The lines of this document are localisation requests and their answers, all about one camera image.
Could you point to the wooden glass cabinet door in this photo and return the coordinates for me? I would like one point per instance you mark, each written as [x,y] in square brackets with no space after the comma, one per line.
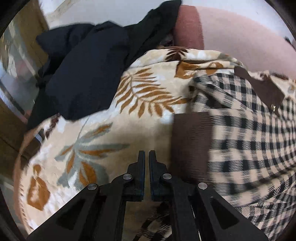
[21,58]

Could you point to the black beige checkered garment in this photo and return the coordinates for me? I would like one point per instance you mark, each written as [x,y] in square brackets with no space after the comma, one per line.
[239,138]

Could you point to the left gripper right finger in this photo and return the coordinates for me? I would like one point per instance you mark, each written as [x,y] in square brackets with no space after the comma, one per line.
[197,212]

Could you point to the large pink bolster pillow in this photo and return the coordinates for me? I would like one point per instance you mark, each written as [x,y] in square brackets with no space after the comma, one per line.
[257,47]

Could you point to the leaf pattern plush blanket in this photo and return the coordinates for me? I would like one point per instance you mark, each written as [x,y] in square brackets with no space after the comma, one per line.
[99,147]

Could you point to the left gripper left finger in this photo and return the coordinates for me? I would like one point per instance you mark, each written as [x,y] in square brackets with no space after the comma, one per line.
[96,212]

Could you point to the black clothing pile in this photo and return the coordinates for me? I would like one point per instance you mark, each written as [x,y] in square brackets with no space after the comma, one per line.
[86,62]

